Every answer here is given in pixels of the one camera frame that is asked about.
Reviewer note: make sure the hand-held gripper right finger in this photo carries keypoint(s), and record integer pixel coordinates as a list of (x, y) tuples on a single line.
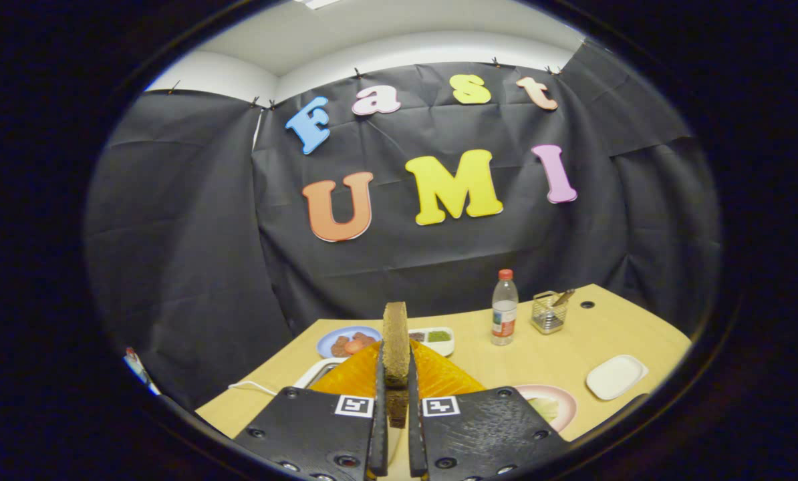
[(486, 434)]

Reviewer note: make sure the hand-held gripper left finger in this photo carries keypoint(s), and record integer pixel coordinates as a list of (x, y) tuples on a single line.
[(319, 434)]

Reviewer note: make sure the green lettuce leaf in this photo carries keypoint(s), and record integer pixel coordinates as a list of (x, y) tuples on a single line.
[(545, 407)]

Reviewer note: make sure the brown toasted bread slice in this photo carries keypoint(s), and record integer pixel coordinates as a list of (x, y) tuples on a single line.
[(395, 347)]

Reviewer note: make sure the white toaster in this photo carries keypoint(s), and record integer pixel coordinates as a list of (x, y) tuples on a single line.
[(315, 373)]

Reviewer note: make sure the pink round plate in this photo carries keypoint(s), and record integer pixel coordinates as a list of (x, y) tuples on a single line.
[(568, 401)]

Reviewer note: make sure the small blue plate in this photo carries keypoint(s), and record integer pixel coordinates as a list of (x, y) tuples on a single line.
[(329, 339)]

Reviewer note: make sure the red food slices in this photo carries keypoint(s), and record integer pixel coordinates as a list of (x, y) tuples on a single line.
[(353, 345)]

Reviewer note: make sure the white divided condiment tray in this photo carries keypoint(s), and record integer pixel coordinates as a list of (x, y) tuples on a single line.
[(439, 337)]

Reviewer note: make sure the clear red-capped water bottle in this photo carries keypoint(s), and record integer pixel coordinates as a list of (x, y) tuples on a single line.
[(504, 314)]

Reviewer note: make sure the white square plate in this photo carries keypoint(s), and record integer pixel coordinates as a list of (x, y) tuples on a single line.
[(616, 377)]

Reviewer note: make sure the blue and white object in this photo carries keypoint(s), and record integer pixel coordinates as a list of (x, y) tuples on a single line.
[(137, 369)]

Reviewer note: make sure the black backdrop cloth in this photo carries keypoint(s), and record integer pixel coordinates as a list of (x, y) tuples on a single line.
[(192, 234)]

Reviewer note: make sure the ceiling light panel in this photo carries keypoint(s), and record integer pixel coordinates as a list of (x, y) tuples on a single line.
[(319, 3)]

